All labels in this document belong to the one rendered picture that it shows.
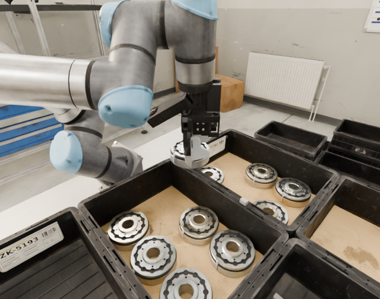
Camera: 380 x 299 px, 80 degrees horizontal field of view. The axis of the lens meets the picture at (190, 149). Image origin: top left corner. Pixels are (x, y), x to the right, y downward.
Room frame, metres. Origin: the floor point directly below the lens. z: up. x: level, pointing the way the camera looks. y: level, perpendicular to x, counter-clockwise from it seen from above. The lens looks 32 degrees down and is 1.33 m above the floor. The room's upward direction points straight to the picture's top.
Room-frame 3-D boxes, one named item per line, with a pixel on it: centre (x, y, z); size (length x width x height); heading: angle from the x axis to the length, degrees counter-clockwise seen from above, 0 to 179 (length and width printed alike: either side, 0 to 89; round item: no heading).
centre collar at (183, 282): (0.23, 0.01, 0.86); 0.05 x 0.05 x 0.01
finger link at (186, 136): (0.44, 0.01, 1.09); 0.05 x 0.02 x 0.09; 177
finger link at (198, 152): (0.45, -0.02, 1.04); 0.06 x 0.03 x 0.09; 87
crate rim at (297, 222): (0.56, -0.19, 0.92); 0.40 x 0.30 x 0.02; 43
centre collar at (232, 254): (0.33, -0.10, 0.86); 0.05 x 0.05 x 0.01
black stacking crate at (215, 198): (0.35, 0.03, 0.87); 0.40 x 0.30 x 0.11; 43
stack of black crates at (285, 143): (1.37, -0.68, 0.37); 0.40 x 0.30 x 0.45; 48
